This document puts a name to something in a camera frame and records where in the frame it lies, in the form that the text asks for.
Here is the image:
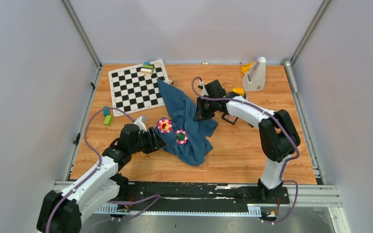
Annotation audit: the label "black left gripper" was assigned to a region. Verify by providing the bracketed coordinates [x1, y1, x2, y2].
[130, 126, 169, 154]

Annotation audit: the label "pink white flower brooch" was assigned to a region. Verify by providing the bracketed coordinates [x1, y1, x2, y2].
[157, 117, 173, 133]

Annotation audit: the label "blue garment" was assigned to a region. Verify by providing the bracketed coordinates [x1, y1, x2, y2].
[155, 80, 218, 166]

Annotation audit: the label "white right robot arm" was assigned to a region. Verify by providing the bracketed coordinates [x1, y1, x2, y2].
[194, 77, 301, 203]

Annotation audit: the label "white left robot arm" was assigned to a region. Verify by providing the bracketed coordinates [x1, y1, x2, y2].
[36, 123, 167, 233]

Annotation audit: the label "colourful toy car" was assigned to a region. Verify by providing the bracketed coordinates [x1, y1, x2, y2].
[232, 87, 246, 98]

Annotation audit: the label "green toy block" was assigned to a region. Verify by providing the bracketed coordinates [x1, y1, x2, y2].
[103, 115, 113, 126]

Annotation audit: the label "orange toy piece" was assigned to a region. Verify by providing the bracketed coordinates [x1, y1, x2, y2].
[240, 61, 254, 74]

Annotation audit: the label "white wedge stand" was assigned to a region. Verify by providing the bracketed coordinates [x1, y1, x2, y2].
[242, 57, 266, 92]

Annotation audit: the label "black white checkerboard mat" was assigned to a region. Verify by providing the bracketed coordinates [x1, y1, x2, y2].
[108, 59, 171, 117]

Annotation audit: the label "teal toy block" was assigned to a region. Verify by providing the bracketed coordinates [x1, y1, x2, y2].
[102, 106, 110, 117]

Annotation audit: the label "stacked toy bricks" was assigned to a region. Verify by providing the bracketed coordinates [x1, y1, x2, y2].
[140, 62, 154, 76]

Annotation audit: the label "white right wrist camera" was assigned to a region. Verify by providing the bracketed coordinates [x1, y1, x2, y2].
[198, 81, 208, 97]

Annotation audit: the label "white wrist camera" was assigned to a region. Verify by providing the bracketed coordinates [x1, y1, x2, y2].
[133, 115, 147, 132]
[198, 81, 208, 97]

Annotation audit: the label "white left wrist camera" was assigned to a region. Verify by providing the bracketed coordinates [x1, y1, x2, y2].
[133, 115, 147, 132]

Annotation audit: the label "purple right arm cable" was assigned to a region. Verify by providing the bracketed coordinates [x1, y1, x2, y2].
[191, 76, 300, 225]

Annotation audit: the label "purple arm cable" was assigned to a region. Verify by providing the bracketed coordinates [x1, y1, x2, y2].
[191, 76, 300, 225]
[45, 107, 161, 233]

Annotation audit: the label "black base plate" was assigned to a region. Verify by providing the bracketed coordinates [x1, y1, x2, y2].
[111, 182, 290, 214]

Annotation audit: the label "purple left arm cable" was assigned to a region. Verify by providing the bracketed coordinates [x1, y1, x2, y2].
[45, 107, 161, 233]

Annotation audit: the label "white slotted cable duct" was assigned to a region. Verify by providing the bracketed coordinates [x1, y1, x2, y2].
[95, 202, 262, 217]

